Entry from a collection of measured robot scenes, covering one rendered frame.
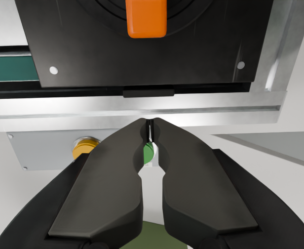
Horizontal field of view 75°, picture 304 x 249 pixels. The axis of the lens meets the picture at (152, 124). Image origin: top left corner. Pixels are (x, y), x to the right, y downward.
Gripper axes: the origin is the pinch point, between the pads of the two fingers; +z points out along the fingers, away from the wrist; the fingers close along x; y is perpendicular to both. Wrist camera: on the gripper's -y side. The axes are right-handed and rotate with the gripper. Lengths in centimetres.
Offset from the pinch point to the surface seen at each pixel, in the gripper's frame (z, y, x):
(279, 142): 107, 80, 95
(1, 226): 21, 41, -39
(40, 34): 10.4, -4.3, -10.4
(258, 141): 107, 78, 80
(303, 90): 21.4, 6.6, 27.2
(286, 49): 11.4, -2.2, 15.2
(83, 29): 10.4, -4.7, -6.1
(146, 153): 10.2, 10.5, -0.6
